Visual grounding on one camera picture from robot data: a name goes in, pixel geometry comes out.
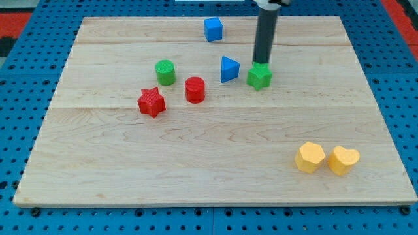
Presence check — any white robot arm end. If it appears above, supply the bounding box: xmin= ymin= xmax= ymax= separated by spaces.
xmin=254 ymin=0 xmax=293 ymax=11

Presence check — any red cylinder block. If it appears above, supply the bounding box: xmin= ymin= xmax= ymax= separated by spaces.
xmin=185 ymin=76 xmax=206 ymax=104

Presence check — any blue triangular prism block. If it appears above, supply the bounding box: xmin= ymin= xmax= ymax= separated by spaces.
xmin=220 ymin=56 xmax=240 ymax=83

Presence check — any red star block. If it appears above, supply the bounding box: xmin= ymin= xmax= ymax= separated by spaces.
xmin=137 ymin=87 xmax=166 ymax=118

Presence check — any light wooden board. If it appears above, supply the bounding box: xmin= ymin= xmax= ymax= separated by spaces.
xmin=13 ymin=16 xmax=417 ymax=208

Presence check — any green cylinder block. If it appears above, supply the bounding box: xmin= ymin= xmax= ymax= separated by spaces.
xmin=155 ymin=59 xmax=176 ymax=86

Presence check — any green star block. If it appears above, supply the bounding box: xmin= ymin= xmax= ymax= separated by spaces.
xmin=246 ymin=62 xmax=272 ymax=91

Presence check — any blue cube block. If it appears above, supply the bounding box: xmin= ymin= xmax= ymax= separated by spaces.
xmin=204 ymin=17 xmax=223 ymax=42

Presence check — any yellow hexagon block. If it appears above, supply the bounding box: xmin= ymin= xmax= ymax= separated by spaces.
xmin=295 ymin=142 xmax=326 ymax=174

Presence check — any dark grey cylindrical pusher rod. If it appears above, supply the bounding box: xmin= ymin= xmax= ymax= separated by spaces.
xmin=252 ymin=8 xmax=280 ymax=64

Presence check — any yellow heart block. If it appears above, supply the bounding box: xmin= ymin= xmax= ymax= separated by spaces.
xmin=327 ymin=146 xmax=360 ymax=176

